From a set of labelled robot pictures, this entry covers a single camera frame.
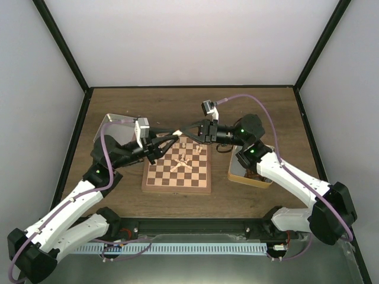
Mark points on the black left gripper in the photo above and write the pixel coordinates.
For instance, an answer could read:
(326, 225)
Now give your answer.
(160, 152)

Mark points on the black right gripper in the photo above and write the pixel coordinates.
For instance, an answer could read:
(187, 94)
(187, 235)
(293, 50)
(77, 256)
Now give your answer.
(208, 131)

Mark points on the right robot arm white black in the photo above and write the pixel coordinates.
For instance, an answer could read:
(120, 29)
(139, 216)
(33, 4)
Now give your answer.
(329, 211)

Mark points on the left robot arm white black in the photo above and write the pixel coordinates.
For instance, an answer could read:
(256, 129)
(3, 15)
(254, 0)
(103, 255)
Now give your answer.
(37, 250)

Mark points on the wooden chess board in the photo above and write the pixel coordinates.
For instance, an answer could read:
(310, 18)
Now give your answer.
(158, 178)

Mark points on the dark brown chess pieces pile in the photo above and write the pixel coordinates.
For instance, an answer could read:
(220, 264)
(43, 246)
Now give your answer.
(252, 175)

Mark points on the pink metal tin tray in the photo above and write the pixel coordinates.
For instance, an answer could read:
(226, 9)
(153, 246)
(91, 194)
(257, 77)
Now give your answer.
(119, 132)

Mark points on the yellow metal tin tray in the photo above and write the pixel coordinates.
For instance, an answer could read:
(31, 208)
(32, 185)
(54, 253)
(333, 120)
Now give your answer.
(238, 174)

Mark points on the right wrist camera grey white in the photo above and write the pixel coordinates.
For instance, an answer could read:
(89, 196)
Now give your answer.
(210, 108)

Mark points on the black aluminium frame rail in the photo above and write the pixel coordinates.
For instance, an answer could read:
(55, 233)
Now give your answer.
(250, 227)

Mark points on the light blue slotted cable duct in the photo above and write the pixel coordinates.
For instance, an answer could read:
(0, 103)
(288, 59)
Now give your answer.
(249, 249)

